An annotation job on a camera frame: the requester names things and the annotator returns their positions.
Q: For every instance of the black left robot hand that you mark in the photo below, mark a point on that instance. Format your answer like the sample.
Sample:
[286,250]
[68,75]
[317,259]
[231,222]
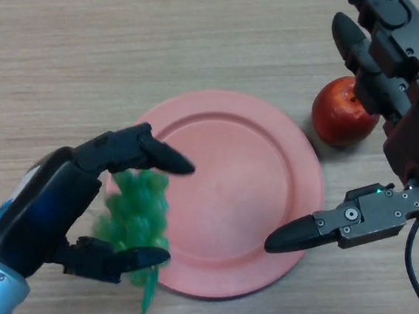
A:
[41,207]

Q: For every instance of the pink round plate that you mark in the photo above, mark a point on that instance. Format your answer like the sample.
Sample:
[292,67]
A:
[237,174]

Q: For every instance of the green plastic grape bunch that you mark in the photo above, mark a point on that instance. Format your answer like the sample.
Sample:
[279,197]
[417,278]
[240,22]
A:
[138,202]

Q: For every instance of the red apple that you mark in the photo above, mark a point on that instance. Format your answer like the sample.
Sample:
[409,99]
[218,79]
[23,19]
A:
[339,117]

